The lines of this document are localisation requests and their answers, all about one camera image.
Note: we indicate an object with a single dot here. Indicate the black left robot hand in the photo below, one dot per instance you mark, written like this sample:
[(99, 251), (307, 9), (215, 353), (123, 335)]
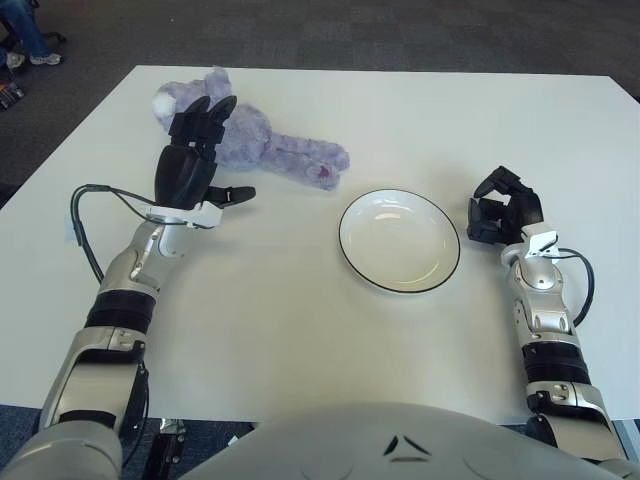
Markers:
[(182, 175)]

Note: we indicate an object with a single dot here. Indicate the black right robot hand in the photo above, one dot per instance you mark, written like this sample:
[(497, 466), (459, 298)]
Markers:
[(527, 207)]

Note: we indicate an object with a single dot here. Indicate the purple plush bear doll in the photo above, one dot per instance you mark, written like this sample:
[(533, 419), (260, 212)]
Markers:
[(250, 130)]

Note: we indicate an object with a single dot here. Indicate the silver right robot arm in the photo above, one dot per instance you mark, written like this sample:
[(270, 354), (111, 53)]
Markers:
[(542, 310)]

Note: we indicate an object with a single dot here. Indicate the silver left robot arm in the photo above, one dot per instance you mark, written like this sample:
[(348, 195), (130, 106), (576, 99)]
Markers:
[(120, 275)]

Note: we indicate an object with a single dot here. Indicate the white plate with black rim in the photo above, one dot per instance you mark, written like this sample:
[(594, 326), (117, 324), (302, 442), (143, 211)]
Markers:
[(400, 245)]

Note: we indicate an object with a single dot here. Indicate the white sneaker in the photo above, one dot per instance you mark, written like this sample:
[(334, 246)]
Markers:
[(46, 59), (15, 61)]

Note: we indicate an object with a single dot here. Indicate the black office chair base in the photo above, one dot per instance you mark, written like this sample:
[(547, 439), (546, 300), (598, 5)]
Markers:
[(55, 36)]

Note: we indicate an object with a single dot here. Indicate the person's leg in jeans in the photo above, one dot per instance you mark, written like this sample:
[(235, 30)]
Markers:
[(27, 27)]

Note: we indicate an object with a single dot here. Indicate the silver robot torso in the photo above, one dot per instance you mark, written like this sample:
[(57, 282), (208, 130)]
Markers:
[(350, 450)]

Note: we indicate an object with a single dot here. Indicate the dark frame under table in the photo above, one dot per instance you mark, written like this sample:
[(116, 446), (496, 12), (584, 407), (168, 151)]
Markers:
[(167, 450)]

